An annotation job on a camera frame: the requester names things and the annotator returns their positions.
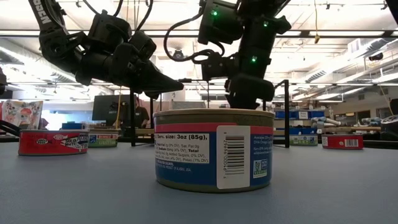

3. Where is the green tuna can silver lid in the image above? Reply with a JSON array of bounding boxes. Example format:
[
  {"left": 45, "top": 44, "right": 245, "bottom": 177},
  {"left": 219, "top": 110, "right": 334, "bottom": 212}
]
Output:
[
  {"left": 88, "top": 133, "right": 119, "bottom": 149},
  {"left": 289, "top": 134, "right": 319, "bottom": 147}
]

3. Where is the person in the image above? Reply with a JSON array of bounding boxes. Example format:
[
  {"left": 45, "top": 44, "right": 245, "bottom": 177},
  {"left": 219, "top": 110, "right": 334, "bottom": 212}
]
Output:
[{"left": 132, "top": 95, "right": 150, "bottom": 129}]

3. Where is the red tuna can silver lid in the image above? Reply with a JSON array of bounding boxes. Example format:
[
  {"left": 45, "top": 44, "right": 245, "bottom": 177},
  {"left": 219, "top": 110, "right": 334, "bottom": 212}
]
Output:
[
  {"left": 17, "top": 129, "right": 90, "bottom": 157},
  {"left": 321, "top": 134, "right": 364, "bottom": 151}
]

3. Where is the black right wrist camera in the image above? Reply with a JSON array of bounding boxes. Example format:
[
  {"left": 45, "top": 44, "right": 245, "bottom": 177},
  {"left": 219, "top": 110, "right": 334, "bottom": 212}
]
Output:
[{"left": 201, "top": 52, "right": 237, "bottom": 82}]

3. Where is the white round column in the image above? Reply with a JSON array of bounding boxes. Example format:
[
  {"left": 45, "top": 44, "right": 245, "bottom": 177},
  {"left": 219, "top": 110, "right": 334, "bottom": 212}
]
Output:
[{"left": 162, "top": 85, "right": 187, "bottom": 110}]

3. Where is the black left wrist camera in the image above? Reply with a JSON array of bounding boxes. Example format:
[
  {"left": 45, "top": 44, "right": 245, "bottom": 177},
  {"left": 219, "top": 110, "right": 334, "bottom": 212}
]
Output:
[{"left": 130, "top": 30, "right": 157, "bottom": 58}]

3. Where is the floral printed panel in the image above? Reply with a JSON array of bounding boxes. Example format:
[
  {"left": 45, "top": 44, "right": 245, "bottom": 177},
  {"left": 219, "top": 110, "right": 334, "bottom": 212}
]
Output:
[{"left": 0, "top": 99, "right": 44, "bottom": 131}]

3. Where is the black computer monitor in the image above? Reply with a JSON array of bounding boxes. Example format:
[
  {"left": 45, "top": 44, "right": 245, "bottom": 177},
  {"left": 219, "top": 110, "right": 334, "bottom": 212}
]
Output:
[{"left": 91, "top": 94, "right": 137, "bottom": 122}]

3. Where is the black camera cable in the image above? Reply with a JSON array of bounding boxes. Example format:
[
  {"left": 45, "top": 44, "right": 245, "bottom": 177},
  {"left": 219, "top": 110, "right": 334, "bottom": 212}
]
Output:
[
  {"left": 136, "top": 0, "right": 155, "bottom": 32},
  {"left": 163, "top": 12, "right": 225, "bottom": 63}
]

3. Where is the yellow hanging cord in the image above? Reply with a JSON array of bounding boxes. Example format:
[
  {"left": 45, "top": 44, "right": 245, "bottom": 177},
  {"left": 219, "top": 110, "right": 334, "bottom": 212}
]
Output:
[{"left": 313, "top": 0, "right": 321, "bottom": 44}]

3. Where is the wooden workbench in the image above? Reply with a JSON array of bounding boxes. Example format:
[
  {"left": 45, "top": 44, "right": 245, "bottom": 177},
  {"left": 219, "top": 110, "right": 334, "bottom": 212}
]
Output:
[{"left": 323, "top": 125, "right": 382, "bottom": 134}]

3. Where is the yellow hanging cable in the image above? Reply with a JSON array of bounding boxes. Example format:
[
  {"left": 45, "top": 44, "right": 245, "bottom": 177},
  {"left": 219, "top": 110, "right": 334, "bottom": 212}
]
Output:
[{"left": 116, "top": 85, "right": 123, "bottom": 129}]

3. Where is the wooden shelf with black frame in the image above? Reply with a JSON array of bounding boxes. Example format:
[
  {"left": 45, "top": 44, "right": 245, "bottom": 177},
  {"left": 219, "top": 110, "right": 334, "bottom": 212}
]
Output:
[{"left": 129, "top": 79, "right": 290, "bottom": 149}]

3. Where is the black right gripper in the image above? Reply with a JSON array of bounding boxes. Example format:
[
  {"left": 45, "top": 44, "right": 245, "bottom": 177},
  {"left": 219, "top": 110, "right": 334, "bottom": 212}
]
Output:
[{"left": 224, "top": 73, "right": 276, "bottom": 110}]

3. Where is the black left camera cable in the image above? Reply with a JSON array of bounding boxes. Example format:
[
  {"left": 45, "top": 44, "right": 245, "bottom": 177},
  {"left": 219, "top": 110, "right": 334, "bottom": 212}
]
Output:
[{"left": 136, "top": 0, "right": 155, "bottom": 32}]

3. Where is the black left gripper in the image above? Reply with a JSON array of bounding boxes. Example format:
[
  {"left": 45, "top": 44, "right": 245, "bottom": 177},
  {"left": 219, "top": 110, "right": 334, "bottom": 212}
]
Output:
[{"left": 110, "top": 40, "right": 185, "bottom": 100}]

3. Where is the black right camera cable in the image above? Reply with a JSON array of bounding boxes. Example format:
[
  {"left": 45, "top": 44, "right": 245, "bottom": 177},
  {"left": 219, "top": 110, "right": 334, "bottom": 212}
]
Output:
[{"left": 163, "top": 12, "right": 225, "bottom": 63}]

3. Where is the blue storage bin rack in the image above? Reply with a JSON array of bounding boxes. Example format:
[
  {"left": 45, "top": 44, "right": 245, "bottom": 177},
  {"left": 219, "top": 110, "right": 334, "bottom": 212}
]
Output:
[{"left": 273, "top": 109, "right": 326, "bottom": 136}]

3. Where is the black overhead camera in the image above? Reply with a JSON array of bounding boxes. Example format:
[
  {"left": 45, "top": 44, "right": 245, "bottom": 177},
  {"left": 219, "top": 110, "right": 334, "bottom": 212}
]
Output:
[{"left": 171, "top": 48, "right": 185, "bottom": 62}]

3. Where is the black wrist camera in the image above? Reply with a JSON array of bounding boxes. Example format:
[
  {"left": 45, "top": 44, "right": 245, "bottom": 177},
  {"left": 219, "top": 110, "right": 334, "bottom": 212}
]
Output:
[
  {"left": 130, "top": 30, "right": 157, "bottom": 58},
  {"left": 201, "top": 52, "right": 237, "bottom": 82}
]

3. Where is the blue table mat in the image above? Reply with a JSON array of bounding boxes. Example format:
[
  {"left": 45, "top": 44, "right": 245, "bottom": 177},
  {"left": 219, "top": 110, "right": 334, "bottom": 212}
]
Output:
[{"left": 0, "top": 141, "right": 398, "bottom": 224}]

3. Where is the blue salmon can gold lid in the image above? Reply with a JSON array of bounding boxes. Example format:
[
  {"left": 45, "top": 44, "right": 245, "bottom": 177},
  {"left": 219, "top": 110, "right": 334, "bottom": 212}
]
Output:
[{"left": 152, "top": 108, "right": 275, "bottom": 194}]

